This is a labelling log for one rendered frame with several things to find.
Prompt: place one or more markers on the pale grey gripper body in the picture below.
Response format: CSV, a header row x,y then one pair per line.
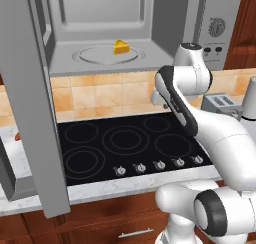
x,y
157,98

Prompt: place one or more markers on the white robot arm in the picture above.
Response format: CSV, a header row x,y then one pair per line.
x,y
226,138

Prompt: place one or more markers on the grey microwave turntable plate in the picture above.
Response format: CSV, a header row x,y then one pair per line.
x,y
96,56

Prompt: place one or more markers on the grey microwave oven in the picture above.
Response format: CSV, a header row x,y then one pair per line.
x,y
173,14

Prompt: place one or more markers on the grey microwave door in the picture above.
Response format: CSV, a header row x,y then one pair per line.
x,y
33,104

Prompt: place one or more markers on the brown wooden cupboard door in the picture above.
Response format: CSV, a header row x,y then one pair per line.
x,y
20,229

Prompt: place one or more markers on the black hob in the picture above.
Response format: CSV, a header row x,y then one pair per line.
x,y
133,144

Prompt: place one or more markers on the grey toaster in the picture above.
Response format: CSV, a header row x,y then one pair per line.
x,y
218,103

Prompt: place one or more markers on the yellow cheese wedge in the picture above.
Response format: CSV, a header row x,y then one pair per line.
x,y
121,47

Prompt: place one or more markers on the silver hob knob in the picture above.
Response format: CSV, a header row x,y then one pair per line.
x,y
198,159
140,168
179,162
119,170
159,164

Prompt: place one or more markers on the pale grey cylindrical appliance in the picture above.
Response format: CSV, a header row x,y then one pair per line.
x,y
250,98

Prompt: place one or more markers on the brown wooden drawer front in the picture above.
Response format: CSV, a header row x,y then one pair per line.
x,y
110,218

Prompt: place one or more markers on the small red-brown item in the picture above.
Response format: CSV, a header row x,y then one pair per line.
x,y
17,136

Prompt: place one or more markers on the brown wooden wall cupboard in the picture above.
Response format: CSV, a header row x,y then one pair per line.
x,y
243,28

